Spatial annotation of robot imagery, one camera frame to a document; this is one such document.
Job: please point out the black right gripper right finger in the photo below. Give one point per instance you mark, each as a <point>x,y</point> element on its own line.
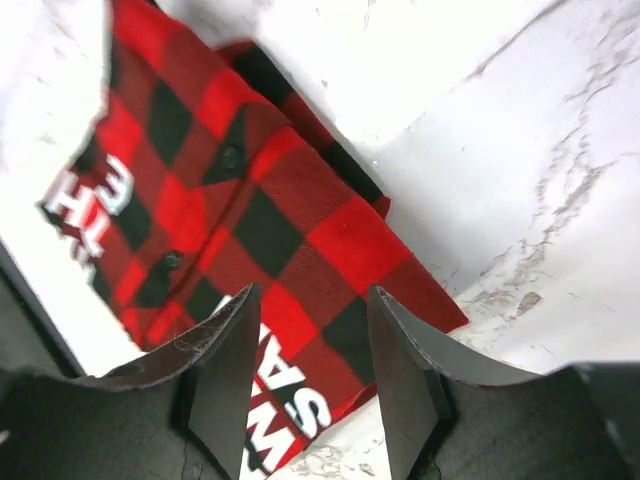
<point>413,363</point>

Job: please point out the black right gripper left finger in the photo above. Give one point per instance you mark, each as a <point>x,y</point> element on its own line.
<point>213,365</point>

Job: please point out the red black plaid shirt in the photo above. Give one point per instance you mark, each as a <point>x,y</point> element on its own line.
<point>207,173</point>

